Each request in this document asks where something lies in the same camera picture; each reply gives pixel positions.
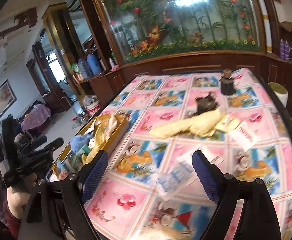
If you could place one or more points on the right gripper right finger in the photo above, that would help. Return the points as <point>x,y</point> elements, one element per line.
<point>211,179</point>

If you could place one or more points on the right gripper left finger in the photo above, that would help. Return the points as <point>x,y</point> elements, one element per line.
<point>91,174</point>

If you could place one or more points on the teal tissue pack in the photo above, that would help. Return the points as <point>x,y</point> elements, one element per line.
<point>75,161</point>

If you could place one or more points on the white blue desiccant bag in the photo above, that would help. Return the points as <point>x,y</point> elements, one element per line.
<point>171,183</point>

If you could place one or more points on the blue terry towel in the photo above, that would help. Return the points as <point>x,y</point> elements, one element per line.
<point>75,144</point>

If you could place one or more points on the yellow terry towel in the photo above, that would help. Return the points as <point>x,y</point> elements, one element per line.
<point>203,125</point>
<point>108,130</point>

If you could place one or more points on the white gloved left hand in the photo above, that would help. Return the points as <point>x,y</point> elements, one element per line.
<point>18,195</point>

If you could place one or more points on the white paper sachet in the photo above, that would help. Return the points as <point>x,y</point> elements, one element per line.
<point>200,152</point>

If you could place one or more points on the yellow cardboard box tray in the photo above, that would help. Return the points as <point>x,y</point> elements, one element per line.
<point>55,174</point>

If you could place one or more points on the purple covered table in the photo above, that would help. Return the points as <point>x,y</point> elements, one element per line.
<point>37,117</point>

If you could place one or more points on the white red text sachet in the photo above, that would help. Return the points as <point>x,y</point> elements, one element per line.
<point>243,136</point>

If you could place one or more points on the cartoon pink tablecloth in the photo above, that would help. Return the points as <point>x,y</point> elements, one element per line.
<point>257,200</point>

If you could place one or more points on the white plastic bucket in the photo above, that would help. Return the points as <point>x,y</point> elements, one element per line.
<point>91,104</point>

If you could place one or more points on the black jar with cork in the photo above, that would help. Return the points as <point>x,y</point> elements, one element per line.
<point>227,83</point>

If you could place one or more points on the blue thermos flask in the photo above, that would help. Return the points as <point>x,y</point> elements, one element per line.
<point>94,64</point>

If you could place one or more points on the purple bottles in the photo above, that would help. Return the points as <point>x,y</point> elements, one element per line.
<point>284,50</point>

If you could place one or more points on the large decorated fish tank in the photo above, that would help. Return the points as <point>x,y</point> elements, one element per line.
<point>144,29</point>

